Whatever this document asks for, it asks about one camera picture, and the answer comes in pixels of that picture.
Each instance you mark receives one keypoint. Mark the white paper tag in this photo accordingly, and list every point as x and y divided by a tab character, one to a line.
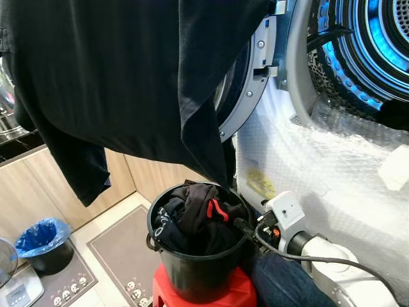
395	169

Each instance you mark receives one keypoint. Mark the grey panda floor mat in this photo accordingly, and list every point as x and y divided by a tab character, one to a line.
64	284
124	256

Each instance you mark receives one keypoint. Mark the black bin with blue bag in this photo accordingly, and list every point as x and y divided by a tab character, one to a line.
45	246

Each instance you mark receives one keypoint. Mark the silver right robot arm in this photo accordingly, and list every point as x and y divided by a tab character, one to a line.
339	281

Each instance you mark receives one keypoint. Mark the black plastic bucket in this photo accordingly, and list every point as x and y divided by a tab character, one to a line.
198	272

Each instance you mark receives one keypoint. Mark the black stone countertop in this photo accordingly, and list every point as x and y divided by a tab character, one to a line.
16	146

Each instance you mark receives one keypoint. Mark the black garment in drum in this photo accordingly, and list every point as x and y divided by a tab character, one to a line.
395	116

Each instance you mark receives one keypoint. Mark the yellow washer sticker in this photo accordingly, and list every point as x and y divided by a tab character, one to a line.
261	184

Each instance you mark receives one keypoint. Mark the light wooden cabinet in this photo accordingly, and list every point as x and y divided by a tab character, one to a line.
32	192

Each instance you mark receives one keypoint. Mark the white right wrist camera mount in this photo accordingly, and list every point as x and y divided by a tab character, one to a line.
287	210

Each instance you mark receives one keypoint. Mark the large black garment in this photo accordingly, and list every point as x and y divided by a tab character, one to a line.
115	77

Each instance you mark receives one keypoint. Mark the red plastic stool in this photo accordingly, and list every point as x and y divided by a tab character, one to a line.
166	295

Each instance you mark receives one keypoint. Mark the white bubble-wrapped washing machine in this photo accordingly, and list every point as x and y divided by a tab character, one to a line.
319	166

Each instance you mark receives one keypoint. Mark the grey round washer door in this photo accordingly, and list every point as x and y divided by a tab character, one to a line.
252	96

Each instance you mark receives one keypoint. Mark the white bathroom scale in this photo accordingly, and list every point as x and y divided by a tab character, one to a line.
19	295

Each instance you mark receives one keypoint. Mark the black clothes with red trim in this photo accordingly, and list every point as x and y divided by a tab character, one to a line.
192	224

